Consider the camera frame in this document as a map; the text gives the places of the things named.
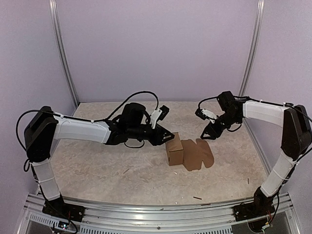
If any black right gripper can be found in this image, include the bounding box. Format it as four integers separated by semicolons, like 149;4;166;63
201;111;241;139

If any front aluminium frame rail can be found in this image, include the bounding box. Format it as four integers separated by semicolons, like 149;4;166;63
13;193;303;234

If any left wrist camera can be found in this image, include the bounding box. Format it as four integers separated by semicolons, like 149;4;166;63
150;105;170;129

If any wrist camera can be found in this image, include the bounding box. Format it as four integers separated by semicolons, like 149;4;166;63
150;105;170;129
195;108;217;122

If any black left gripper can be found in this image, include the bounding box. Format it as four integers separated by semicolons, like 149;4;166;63
128;123;175;146

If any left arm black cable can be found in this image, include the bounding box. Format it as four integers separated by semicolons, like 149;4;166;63
104;91;159;149

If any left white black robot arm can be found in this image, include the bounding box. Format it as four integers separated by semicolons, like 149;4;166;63
19;102;175;222

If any left aluminium corner post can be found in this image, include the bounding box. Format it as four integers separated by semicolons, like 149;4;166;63
49;0;80;108

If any aluminium corner post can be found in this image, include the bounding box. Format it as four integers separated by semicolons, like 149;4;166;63
49;0;80;108
238;0;265;97

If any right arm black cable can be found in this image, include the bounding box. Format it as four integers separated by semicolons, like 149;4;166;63
197;95;249;110

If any brown cardboard box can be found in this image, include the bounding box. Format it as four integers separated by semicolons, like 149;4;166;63
165;138;215;172

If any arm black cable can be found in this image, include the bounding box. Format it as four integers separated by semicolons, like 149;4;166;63
104;91;159;149
197;95;249;110

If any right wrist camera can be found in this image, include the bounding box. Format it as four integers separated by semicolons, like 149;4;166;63
195;108;217;122

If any right aluminium corner post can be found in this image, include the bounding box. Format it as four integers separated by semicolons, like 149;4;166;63
238;0;265;97

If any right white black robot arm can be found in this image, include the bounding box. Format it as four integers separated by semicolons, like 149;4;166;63
195;91;312;221

